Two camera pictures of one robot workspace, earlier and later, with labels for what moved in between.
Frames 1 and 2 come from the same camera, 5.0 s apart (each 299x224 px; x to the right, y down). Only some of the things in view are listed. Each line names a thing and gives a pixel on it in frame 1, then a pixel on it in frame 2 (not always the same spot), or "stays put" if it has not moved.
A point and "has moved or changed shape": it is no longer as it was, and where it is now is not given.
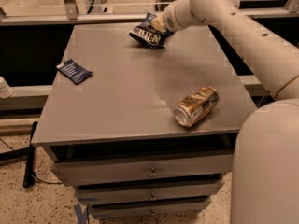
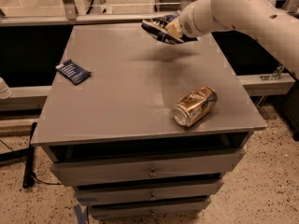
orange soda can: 196,106 stays put
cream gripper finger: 159,23 -> 175,28
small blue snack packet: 76,73 stays put
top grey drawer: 88,172 stays put
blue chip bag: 147,33 has moved or changed shape
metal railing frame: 68,14 stays put
